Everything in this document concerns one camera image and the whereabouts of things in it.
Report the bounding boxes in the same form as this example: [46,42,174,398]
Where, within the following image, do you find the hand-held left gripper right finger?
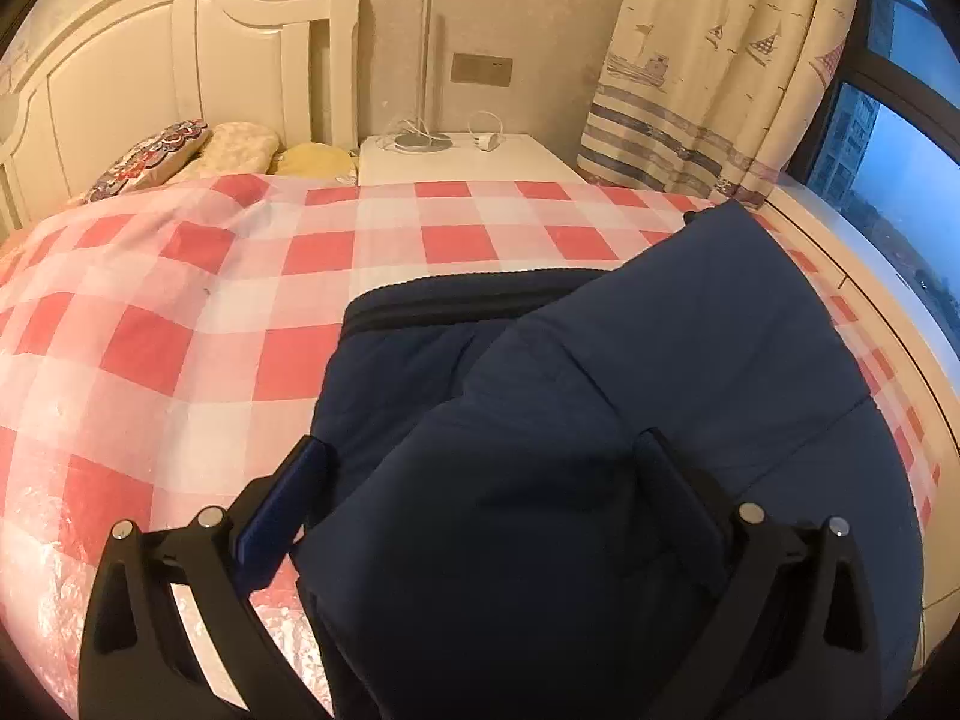
[634,427,886,720]

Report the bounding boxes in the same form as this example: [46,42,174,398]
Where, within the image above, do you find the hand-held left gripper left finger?
[77,435,340,720]

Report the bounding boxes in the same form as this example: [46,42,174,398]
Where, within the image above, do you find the navy padded jacket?
[289,199,925,720]

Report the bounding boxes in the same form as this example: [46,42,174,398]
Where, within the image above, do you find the red white checked blanket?
[0,172,942,720]

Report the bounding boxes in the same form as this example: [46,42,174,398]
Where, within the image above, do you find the white window sill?
[765,180,960,616]

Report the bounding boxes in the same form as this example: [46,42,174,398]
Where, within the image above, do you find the yellow pillow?
[271,142,359,179]

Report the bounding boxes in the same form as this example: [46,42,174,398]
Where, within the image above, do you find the beige floral pillow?
[169,121,282,185]

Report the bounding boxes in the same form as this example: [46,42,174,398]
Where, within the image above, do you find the patterned red pillow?
[86,118,212,202]

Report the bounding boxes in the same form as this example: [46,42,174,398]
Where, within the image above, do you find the window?
[787,0,960,458]

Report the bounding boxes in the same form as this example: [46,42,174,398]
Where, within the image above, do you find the white nightstand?
[357,132,587,187]

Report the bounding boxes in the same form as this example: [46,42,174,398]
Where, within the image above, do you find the silver pole lamp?
[395,0,452,153]

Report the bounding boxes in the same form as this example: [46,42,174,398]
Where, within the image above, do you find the boat print striped curtain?
[577,0,863,211]

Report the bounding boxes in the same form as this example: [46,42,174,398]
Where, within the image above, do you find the white wooden headboard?
[0,0,362,235]

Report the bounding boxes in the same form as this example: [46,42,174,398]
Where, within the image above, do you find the white lamp cable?
[373,116,421,155]

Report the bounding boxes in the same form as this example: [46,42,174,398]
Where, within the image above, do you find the white charger with cable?
[466,111,506,153]

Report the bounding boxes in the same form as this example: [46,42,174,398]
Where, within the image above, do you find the wall switch plate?
[450,52,514,88]

